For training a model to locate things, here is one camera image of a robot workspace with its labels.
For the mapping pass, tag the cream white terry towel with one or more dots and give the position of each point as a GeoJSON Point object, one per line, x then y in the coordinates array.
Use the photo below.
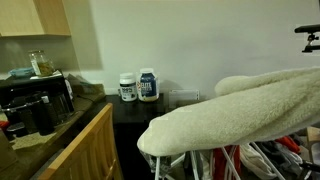
{"type": "Point", "coordinates": [233, 113]}

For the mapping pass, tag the wooden board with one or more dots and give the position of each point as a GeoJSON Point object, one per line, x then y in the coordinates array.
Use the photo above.
{"type": "Point", "coordinates": [314, 134]}

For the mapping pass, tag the large blue-label protein tub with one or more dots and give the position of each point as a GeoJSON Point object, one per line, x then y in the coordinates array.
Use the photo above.
{"type": "Point", "coordinates": [148, 86]}

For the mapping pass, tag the small black-label supplement tub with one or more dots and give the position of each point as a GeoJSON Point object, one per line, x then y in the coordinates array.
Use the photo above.
{"type": "Point", "coordinates": [128, 88]}

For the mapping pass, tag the black side table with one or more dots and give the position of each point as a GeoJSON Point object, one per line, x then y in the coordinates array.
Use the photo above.
{"type": "Point", "coordinates": [133, 113]}

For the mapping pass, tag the grey shorts with green stripe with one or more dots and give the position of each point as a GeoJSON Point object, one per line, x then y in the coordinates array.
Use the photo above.
{"type": "Point", "coordinates": [163, 163]}

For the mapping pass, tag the crumpled brown bag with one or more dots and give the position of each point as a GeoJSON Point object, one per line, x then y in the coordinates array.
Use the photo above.
{"type": "Point", "coordinates": [85, 88]}

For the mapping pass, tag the wooden slatted chair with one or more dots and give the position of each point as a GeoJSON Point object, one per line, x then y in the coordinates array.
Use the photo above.
{"type": "Point", "coordinates": [90, 150]}

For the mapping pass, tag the red white-trimmed garment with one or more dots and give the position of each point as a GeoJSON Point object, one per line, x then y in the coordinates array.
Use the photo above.
{"type": "Point", "coordinates": [224, 163]}

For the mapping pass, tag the glass carafe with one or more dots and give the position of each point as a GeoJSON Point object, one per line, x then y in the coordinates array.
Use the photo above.
{"type": "Point", "coordinates": [61, 106]}

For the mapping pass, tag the white metal drying rack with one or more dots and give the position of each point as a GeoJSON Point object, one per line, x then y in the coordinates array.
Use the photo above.
{"type": "Point", "coordinates": [230, 163]}

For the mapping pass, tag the white shirt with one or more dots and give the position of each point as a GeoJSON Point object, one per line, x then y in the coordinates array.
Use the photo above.
{"type": "Point", "coordinates": [255, 161]}

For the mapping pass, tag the glass jar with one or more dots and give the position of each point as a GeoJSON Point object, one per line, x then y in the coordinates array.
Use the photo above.
{"type": "Point", "coordinates": [41, 65]}

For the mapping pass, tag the black coffee machine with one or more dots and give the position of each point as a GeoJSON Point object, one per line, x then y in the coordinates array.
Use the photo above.
{"type": "Point", "coordinates": [30, 88]}

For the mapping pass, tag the black coffee maker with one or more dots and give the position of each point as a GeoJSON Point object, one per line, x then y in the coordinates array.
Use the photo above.
{"type": "Point", "coordinates": [31, 113]}

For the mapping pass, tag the kitchen counter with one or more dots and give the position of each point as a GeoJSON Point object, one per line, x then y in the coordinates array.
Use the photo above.
{"type": "Point", "coordinates": [36, 146]}

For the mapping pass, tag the orange red cloth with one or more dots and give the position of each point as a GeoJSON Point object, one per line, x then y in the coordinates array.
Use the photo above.
{"type": "Point", "coordinates": [288, 144]}

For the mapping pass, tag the blue bowl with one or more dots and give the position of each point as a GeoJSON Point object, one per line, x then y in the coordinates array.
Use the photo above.
{"type": "Point", "coordinates": [20, 72]}

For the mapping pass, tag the grey clothes pile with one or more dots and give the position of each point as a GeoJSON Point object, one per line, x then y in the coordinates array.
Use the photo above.
{"type": "Point", "coordinates": [283, 160]}

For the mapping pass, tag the red kitchen item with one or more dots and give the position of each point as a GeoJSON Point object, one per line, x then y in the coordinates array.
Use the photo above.
{"type": "Point", "coordinates": [4, 125]}

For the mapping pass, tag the black clamp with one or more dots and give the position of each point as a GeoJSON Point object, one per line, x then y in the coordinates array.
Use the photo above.
{"type": "Point", "coordinates": [310, 165]}

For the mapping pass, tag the light wood wall cabinet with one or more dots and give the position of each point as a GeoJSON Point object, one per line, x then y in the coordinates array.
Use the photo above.
{"type": "Point", "coordinates": [30, 16]}

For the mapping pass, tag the black camera on stand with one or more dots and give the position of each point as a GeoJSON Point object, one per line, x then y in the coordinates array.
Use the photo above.
{"type": "Point", "coordinates": [310, 29]}

